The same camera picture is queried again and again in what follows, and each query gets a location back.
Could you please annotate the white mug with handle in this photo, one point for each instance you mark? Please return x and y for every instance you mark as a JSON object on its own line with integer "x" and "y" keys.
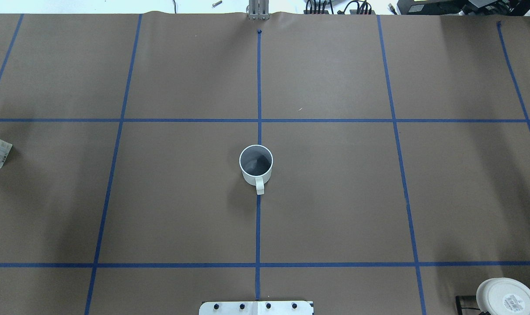
{"x": 256, "y": 162}

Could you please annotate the aluminium frame post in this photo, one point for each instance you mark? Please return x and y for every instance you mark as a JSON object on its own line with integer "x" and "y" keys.
{"x": 258, "y": 10}

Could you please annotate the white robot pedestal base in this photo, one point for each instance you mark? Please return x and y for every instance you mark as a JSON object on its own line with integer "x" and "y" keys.
{"x": 257, "y": 308}

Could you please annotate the black wire cup rack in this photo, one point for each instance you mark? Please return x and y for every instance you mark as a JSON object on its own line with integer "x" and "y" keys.
{"x": 467, "y": 305}

